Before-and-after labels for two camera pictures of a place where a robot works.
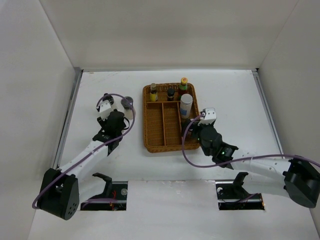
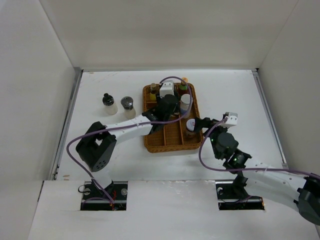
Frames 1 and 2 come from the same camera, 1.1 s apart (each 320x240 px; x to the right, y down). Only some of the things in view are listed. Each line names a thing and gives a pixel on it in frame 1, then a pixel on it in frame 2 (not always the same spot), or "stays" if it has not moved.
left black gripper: [103, 122] to [176, 108]
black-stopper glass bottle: [106, 97] stays
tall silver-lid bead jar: [186, 101] stays
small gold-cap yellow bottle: [153, 95] stays
